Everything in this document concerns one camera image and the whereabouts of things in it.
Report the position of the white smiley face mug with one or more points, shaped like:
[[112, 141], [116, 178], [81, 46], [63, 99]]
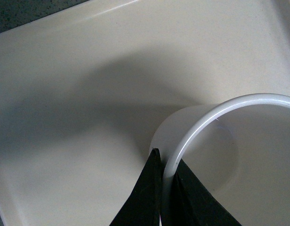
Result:
[[239, 150]]

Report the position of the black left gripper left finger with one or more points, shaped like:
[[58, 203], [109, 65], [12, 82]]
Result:
[[142, 208]]

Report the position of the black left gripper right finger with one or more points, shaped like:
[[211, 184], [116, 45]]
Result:
[[193, 203]]

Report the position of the cream rectangular plate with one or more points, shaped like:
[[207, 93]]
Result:
[[82, 93]]

